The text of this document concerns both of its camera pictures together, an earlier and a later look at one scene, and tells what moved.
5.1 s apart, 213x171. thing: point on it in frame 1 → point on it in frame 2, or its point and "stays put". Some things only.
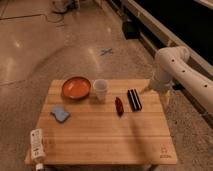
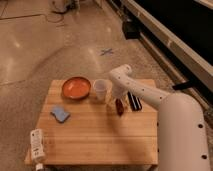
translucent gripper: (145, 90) → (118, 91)
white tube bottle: (37, 147) stays put
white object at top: (60, 5) stays put
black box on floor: (131, 30) stays put
